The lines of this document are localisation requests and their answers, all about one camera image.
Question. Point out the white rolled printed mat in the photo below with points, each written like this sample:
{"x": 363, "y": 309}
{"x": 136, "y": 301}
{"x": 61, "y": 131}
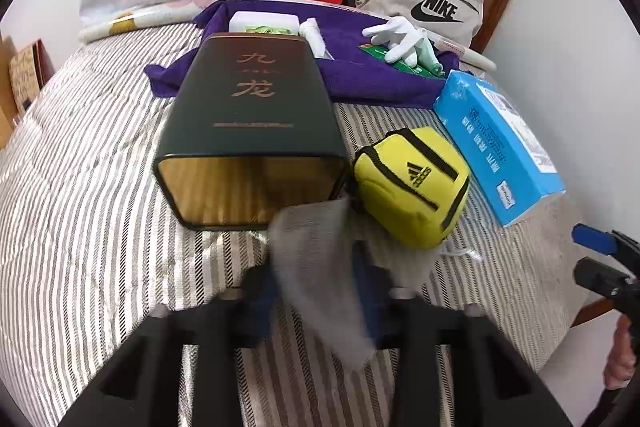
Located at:
{"x": 145, "y": 19}

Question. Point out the blue cardboard box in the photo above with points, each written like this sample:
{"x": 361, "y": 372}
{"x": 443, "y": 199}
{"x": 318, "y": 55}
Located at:
{"x": 495, "y": 142}

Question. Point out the white wrapped roll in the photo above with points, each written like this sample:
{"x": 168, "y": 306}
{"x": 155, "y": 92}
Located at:
{"x": 315, "y": 39}

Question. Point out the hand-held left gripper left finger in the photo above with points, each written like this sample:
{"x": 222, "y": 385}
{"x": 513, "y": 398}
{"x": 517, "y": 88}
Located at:
{"x": 260, "y": 302}

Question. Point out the person's right hand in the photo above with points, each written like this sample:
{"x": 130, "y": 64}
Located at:
{"x": 625, "y": 357}

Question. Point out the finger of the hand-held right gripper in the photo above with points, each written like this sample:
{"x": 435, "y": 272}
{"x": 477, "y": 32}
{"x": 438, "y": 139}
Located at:
{"x": 592, "y": 238}
{"x": 595, "y": 277}

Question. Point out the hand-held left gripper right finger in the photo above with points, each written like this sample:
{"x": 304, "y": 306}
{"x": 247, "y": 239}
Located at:
{"x": 370, "y": 292}

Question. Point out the purple towel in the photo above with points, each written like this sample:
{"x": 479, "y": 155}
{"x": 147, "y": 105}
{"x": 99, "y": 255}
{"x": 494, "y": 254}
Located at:
{"x": 360, "y": 72}

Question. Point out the white rectangular box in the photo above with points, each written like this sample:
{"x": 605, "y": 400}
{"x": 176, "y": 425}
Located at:
{"x": 260, "y": 19}

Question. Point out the yellow pouch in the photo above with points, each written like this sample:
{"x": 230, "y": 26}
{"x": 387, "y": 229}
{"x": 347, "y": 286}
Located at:
{"x": 405, "y": 197}

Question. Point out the brown patterned box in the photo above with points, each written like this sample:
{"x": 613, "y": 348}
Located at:
{"x": 25, "y": 77}

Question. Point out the grey cloth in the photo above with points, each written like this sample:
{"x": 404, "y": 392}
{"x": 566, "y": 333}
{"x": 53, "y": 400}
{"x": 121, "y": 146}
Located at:
{"x": 320, "y": 257}

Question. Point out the white glove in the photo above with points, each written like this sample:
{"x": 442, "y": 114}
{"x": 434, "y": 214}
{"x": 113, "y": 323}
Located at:
{"x": 400, "y": 34}

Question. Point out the dark green tin box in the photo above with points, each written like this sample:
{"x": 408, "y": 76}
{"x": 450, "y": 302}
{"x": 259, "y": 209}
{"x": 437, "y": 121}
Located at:
{"x": 250, "y": 117}

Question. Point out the green packet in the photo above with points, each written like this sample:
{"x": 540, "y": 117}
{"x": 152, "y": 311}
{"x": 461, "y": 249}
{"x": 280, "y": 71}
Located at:
{"x": 425, "y": 66}

